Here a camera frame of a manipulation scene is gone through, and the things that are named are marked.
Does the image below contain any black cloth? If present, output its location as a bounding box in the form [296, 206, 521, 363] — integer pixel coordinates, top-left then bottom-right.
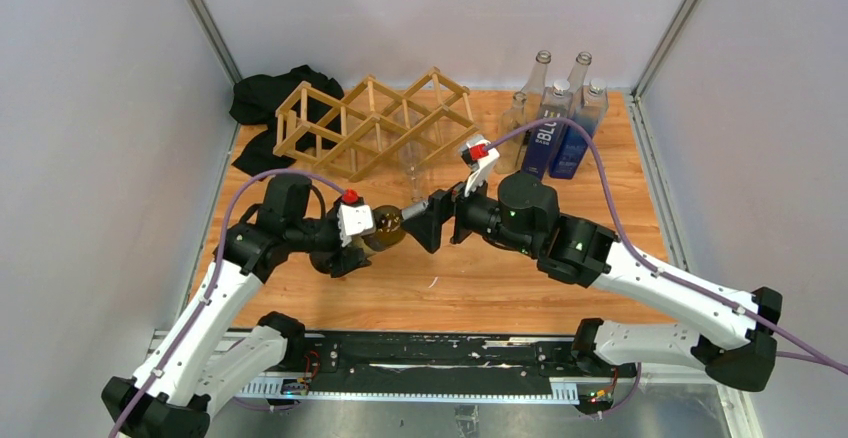
[230, 65, 344, 176]

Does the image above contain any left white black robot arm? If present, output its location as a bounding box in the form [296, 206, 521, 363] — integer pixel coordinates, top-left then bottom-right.
[101, 169, 376, 437]

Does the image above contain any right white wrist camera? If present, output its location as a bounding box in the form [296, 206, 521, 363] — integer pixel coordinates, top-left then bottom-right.
[459, 134, 500, 197]

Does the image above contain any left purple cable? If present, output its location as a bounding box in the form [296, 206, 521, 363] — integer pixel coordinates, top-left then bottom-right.
[107, 168, 360, 438]

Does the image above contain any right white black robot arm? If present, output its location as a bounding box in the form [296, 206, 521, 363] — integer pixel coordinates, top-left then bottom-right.
[401, 172, 782, 392]

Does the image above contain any blue bottle silver cap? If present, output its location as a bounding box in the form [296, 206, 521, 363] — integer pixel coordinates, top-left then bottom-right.
[549, 78, 609, 179]

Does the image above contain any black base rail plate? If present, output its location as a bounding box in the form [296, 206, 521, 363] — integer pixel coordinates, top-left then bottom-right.
[241, 330, 639, 397]

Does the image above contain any blue bottle cork stopper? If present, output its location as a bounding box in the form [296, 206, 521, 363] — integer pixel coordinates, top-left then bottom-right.
[521, 79, 573, 180]

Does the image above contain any wooden wine rack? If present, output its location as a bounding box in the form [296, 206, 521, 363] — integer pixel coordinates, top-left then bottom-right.
[272, 67, 480, 182]

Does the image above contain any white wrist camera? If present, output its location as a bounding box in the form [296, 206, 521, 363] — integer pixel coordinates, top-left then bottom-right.
[459, 134, 500, 197]
[337, 204, 376, 247]

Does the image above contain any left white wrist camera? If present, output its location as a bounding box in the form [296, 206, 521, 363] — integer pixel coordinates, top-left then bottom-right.
[337, 204, 376, 247]

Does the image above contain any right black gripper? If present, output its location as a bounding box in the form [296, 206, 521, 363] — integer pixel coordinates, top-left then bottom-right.
[400, 165, 538, 258]

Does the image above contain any clear bottle black label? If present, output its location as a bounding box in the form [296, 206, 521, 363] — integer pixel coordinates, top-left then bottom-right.
[567, 51, 593, 95]

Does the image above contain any dark green wine bottle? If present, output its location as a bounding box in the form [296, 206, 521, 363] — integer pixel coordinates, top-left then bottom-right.
[360, 201, 427, 255]

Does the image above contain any aluminium frame rail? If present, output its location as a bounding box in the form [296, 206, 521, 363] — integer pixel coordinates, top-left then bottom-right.
[119, 332, 763, 438]

